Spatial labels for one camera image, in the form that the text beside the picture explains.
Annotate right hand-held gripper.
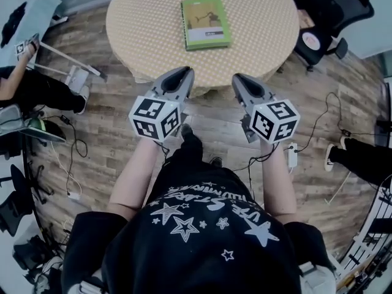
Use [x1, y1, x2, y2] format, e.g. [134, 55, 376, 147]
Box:
[231, 73, 300, 144]

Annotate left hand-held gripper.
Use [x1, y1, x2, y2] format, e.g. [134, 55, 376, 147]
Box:
[128, 66, 196, 142]

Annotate green book with yellow picture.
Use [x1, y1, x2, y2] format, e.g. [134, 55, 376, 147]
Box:
[180, 0, 232, 49]

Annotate person's left forearm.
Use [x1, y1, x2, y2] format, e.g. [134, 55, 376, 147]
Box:
[108, 138, 168, 217]

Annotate person's right forearm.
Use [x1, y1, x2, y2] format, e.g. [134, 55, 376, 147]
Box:
[258, 141, 298, 225]

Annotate person's black trousers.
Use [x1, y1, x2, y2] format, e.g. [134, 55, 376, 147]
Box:
[171, 132, 246, 180]

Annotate round table with yellow cloth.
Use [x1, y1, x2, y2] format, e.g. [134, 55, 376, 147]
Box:
[105, 0, 300, 97]

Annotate black bag round white patch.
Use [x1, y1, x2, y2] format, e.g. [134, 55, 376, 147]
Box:
[295, 28, 332, 64]

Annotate thin white rod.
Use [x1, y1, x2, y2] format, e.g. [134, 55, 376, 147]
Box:
[329, 173, 352, 205]

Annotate green and black helmet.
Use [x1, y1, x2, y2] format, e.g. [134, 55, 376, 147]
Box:
[23, 117, 67, 144]

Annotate light blue covered table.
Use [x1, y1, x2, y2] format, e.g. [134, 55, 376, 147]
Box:
[0, 0, 64, 73]

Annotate person's black star-print shirt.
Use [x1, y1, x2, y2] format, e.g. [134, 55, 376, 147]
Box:
[61, 164, 336, 294]

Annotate white metal rack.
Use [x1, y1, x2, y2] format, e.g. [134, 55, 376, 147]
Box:
[339, 188, 392, 294]

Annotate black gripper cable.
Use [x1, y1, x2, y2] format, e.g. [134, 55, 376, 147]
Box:
[244, 142, 281, 192]
[154, 141, 171, 165]

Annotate black floor cable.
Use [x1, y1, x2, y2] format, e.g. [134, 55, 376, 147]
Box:
[295, 92, 353, 153]

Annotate white long-handled dustpan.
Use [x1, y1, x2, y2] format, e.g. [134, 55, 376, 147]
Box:
[30, 62, 91, 94]

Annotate grey shoulder strap pad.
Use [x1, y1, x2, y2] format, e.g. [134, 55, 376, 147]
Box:
[78, 269, 104, 294]
[298, 262, 337, 294]

